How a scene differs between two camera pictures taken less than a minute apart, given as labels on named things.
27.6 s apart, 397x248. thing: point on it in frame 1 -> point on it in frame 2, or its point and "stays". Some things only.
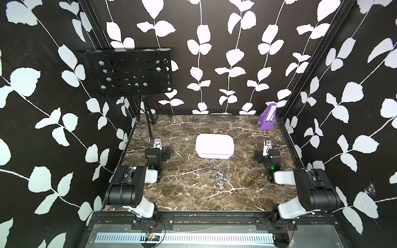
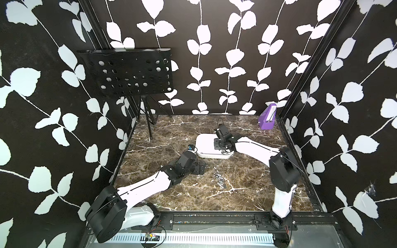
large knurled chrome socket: (222, 184) stays
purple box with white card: (266, 118) stays
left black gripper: (165, 154) -> (197, 170)
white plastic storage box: (214, 146) stays
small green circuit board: (151, 237) stays
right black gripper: (259, 159) -> (215, 144)
